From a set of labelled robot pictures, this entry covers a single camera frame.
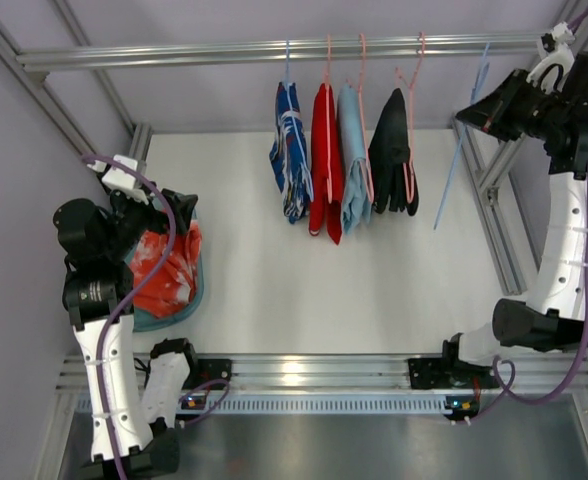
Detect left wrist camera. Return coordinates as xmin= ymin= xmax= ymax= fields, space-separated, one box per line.
xmin=90 ymin=155 xmax=149 ymax=204

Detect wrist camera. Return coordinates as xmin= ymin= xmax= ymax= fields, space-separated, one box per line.
xmin=526 ymin=22 xmax=575 ymax=93
xmin=90 ymin=155 xmax=149 ymax=204

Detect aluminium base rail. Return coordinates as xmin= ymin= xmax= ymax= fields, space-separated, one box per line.
xmin=53 ymin=351 xmax=588 ymax=396

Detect slotted cable duct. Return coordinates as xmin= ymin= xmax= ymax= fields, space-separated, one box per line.
xmin=73 ymin=395 xmax=481 ymax=417

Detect aluminium hanging rail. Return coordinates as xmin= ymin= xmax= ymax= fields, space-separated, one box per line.
xmin=16 ymin=31 xmax=543 ymax=73

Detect aluminium frame right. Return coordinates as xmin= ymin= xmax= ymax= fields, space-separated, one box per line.
xmin=448 ymin=0 xmax=588 ymax=297

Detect light blue hanger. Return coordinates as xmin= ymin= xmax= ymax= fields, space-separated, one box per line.
xmin=283 ymin=39 xmax=314 ymax=201
xmin=433 ymin=42 xmax=491 ymax=231

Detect aluminium frame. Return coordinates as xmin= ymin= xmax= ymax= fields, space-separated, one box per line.
xmin=0 ymin=0 xmax=153 ymax=171
xmin=448 ymin=0 xmax=588 ymax=297

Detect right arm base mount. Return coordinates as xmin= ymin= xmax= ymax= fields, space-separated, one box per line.
xmin=408 ymin=357 xmax=498 ymax=390

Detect aluminium frame left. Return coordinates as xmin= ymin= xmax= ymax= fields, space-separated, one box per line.
xmin=0 ymin=0 xmax=153 ymax=171

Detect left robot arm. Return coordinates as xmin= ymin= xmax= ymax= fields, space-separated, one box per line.
xmin=53 ymin=191 xmax=198 ymax=479

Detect pink hanger with red trousers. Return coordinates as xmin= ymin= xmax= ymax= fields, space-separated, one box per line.
xmin=323 ymin=34 xmax=333 ymax=204

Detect light blue trousers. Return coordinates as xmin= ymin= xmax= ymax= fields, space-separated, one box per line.
xmin=337 ymin=83 xmax=372 ymax=235

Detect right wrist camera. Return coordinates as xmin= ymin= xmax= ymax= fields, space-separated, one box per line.
xmin=526 ymin=22 xmax=575 ymax=93

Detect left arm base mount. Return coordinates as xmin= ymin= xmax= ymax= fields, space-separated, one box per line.
xmin=187 ymin=355 xmax=233 ymax=391

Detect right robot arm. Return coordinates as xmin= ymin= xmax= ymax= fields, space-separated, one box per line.
xmin=440 ymin=51 xmax=588 ymax=382

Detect pink hanger with black trousers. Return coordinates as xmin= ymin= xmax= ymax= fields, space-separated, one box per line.
xmin=395 ymin=31 xmax=426 ymax=204

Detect black trousers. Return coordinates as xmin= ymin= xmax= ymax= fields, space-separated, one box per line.
xmin=368 ymin=88 xmax=419 ymax=217

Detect blue patterned trousers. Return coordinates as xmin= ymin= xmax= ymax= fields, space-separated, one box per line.
xmin=269 ymin=81 xmax=311 ymax=224

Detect red trousers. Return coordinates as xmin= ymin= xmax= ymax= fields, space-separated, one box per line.
xmin=308 ymin=83 xmax=345 ymax=245

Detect orange white trousers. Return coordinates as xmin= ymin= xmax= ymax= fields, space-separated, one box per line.
xmin=129 ymin=220 xmax=202 ymax=320

